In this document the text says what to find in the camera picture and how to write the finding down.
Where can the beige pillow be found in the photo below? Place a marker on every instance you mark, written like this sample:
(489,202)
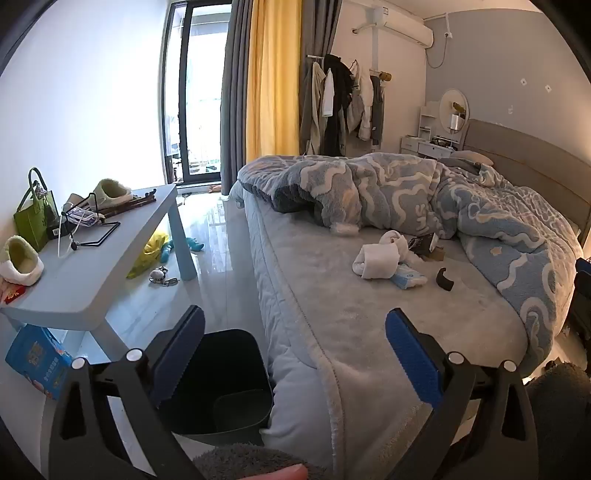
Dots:
(478,157)

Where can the beige coat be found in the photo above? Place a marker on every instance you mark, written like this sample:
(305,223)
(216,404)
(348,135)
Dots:
(311,106)

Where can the black coat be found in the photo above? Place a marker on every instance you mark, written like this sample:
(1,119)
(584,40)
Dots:
(340,92)

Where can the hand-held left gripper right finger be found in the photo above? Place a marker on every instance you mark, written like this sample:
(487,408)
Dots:
(411,355)

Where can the white air conditioner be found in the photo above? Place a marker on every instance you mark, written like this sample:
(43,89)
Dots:
(397,25)

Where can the dark wooden sticks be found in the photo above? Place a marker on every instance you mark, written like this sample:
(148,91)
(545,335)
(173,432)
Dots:
(134,201)

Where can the blue patterned fleece blanket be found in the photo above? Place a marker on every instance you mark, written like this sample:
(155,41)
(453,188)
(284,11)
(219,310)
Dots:
(392,184)

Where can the yellow curtain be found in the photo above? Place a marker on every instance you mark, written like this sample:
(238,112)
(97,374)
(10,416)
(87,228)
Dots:
(272,83)

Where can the blue plush toy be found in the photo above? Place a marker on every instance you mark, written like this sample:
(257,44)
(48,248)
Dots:
(194,243)

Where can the grey headboard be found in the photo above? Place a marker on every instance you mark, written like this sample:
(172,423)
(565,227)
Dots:
(531,157)

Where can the grey-blue bed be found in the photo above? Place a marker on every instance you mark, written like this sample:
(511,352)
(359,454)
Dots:
(346,286)

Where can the grey curtain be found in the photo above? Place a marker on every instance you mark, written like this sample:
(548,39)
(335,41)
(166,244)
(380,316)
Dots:
(235,92)
(318,27)

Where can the white vanity table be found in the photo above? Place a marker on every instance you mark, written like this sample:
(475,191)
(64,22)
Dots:
(425,147)

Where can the white shirt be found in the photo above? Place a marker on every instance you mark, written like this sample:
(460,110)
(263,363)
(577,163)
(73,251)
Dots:
(328,94)

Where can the black curved strip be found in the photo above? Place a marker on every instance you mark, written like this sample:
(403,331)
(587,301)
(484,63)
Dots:
(444,279)

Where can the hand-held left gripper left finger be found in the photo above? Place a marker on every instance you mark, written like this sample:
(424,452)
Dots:
(184,350)

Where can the light blue table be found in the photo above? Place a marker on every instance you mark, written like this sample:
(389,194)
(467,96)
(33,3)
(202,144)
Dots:
(92,267)

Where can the bubble wrap roll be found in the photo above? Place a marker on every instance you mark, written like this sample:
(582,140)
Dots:
(376,261)

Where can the person's left hand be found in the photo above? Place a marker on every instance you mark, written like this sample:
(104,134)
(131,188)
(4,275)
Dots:
(281,473)

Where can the black packet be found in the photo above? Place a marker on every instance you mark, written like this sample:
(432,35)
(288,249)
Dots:
(422,242)

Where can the red packet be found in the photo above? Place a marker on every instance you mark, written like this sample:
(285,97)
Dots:
(11,294)

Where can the grey garment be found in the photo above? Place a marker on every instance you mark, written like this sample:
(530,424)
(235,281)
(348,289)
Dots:
(377,110)

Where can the black framed glass door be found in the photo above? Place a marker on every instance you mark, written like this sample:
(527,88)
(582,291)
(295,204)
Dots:
(203,69)

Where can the black trash bin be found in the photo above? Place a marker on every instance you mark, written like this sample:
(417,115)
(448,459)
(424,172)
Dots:
(231,364)

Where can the green handbag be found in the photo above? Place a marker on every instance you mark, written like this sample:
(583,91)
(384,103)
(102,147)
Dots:
(32,221)

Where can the blue tissue package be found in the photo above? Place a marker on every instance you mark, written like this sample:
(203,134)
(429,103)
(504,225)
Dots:
(37,360)

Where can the blue tissue packet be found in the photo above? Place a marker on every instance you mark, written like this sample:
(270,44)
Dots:
(408,277)

